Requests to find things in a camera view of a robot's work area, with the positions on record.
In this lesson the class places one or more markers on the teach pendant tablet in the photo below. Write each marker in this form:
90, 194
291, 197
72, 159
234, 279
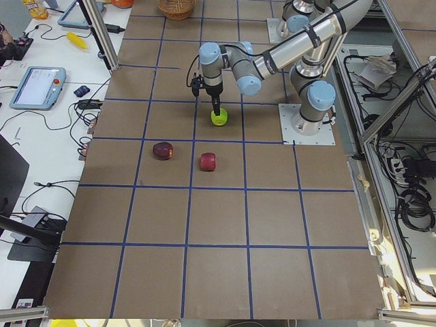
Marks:
39, 88

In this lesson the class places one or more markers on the yellow toy corn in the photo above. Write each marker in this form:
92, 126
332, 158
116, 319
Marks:
76, 40

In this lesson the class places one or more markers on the wicker basket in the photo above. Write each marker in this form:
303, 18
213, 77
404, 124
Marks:
176, 9

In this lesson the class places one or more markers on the aluminium frame post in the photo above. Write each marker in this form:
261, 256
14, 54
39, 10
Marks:
98, 29

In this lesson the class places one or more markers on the power strip with cables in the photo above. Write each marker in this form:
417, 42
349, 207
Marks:
408, 172

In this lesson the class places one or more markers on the black monitor stand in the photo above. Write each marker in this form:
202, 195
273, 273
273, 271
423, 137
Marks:
14, 171

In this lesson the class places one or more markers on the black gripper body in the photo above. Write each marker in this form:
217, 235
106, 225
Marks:
213, 90

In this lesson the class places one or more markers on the dark red apple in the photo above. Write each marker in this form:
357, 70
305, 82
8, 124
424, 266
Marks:
163, 150

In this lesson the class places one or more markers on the yellow snack bag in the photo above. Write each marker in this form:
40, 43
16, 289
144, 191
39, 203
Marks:
36, 9

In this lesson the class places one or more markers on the black power adapter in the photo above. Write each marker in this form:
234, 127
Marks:
114, 28

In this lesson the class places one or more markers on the crumpled paper box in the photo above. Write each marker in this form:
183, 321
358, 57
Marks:
377, 71

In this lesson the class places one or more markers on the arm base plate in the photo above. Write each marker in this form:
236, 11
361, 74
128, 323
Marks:
276, 32
297, 131

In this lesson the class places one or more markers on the green apple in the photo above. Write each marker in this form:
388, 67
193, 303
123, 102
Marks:
221, 119

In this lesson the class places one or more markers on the grey usb hub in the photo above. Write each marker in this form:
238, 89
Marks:
39, 225

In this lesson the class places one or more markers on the orange fruit toy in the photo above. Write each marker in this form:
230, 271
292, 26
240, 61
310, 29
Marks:
123, 4

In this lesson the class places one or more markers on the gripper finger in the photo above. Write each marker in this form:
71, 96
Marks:
216, 106

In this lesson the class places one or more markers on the dark blue small object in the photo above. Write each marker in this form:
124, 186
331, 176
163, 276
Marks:
81, 91

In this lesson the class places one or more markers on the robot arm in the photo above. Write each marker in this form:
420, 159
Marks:
296, 20
309, 49

